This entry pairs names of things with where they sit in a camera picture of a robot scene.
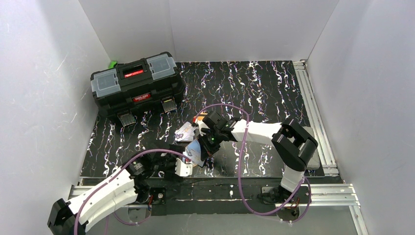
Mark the stack of white cards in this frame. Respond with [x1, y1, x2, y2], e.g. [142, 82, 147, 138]
[175, 122, 195, 142]

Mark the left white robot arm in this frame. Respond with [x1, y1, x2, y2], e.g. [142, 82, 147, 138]
[47, 149, 193, 235]

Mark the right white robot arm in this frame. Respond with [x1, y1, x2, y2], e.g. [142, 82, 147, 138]
[193, 111, 318, 204]

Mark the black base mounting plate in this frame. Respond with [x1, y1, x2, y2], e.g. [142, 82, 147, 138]
[100, 176, 325, 216]

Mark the black toolbox with grey lids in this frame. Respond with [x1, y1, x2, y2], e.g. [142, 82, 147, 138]
[90, 51, 186, 126]

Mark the green object behind toolbox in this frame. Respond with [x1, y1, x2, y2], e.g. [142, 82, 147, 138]
[108, 61, 117, 69]

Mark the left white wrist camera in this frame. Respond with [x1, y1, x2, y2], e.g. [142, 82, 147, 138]
[175, 158, 193, 177]

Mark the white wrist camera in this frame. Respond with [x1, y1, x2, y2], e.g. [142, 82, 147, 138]
[194, 118, 210, 136]
[175, 158, 193, 177]

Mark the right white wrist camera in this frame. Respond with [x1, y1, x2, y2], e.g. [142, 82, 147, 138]
[194, 118, 210, 136]

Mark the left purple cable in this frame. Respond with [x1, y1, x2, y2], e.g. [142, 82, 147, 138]
[73, 149, 192, 235]

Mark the purple cable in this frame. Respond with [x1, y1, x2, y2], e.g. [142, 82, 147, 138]
[194, 103, 313, 223]
[73, 149, 192, 235]

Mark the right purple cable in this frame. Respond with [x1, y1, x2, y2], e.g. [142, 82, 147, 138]
[194, 103, 313, 223]

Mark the aluminium frame rail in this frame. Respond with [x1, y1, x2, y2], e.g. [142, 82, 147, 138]
[293, 60, 368, 235]

